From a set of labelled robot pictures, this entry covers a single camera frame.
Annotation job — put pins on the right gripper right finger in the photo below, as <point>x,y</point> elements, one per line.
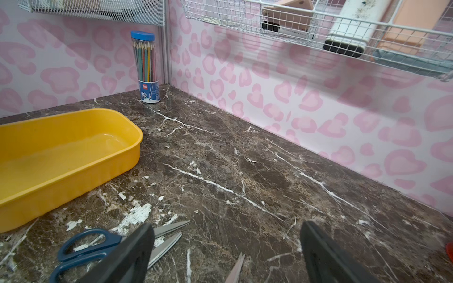
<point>326,261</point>

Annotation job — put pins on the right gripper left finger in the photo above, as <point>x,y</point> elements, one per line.
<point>128,262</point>

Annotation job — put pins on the blue handled scissors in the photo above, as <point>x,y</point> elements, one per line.
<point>69,260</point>

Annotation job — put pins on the pink scissors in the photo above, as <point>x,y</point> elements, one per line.
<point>234,275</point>

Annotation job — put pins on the yellow plastic storage box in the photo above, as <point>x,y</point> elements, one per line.
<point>49,161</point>

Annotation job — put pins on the red pen cup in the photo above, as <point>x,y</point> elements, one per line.
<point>449,251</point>

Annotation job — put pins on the blue lid pencil tube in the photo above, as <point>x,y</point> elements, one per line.
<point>145,53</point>

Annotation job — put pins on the pink pencil case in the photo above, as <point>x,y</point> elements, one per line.
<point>411,23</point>

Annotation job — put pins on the long white wire shelf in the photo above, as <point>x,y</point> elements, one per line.
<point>434,60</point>

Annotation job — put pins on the white wire wall basket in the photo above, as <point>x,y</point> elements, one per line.
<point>134,11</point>

